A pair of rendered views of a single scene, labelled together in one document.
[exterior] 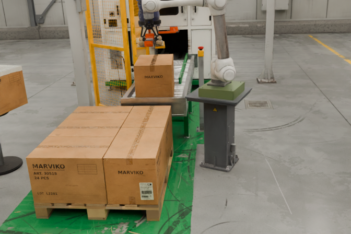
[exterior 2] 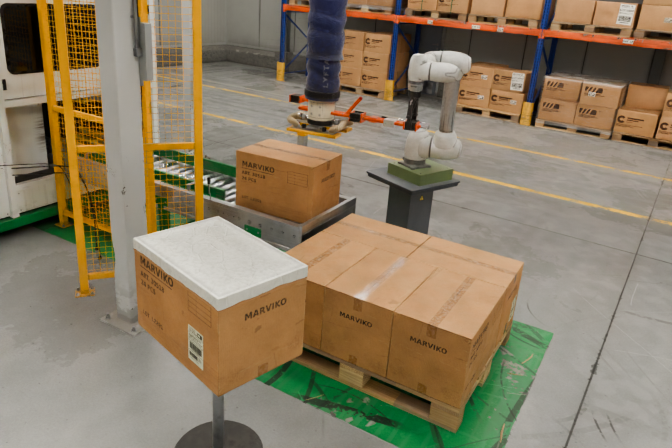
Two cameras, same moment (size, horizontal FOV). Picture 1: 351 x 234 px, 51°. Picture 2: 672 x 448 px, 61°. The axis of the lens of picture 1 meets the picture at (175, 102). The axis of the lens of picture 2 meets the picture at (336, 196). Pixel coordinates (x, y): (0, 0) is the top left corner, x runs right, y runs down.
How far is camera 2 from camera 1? 414 cm
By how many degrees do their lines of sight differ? 62
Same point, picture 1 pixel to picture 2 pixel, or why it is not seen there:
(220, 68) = (454, 143)
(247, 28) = not seen: outside the picture
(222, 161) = not seen: hidden behind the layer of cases
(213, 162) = not seen: hidden behind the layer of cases
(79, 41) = (138, 144)
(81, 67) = (139, 199)
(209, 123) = (413, 218)
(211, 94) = (433, 178)
